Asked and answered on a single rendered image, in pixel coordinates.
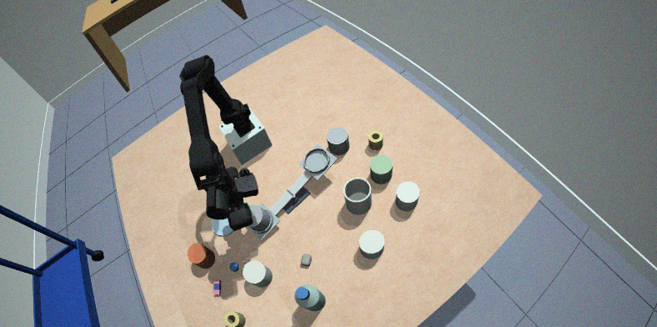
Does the light blue round disc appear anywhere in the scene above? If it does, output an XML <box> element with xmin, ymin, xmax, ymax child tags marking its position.
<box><xmin>211</xmin><ymin>219</ymin><xmax>234</xmax><ymax>236</ymax></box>

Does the grey balance beam with round pans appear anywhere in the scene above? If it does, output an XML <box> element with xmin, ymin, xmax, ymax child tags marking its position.
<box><xmin>249</xmin><ymin>143</ymin><xmax>337</xmax><ymax>240</ymax></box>

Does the white cylinder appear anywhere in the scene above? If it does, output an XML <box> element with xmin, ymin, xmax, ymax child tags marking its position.
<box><xmin>243</xmin><ymin>260</ymin><xmax>273</xmax><ymax>288</ymax></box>

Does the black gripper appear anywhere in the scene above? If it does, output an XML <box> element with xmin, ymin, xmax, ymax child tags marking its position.
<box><xmin>226</xmin><ymin>167</ymin><xmax>253</xmax><ymax>231</ymax></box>

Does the orange cylinder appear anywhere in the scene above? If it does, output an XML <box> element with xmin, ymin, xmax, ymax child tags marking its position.
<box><xmin>188</xmin><ymin>243</ymin><xmax>215</xmax><ymax>269</ymax></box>

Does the small grey pebble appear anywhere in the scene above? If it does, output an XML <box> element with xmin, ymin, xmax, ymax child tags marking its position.
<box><xmin>301</xmin><ymin>254</ymin><xmax>312</xmax><ymax>267</ymax></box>

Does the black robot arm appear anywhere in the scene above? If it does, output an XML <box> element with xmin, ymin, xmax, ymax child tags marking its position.
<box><xmin>180</xmin><ymin>55</ymin><xmax>258</xmax><ymax>220</ymax></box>

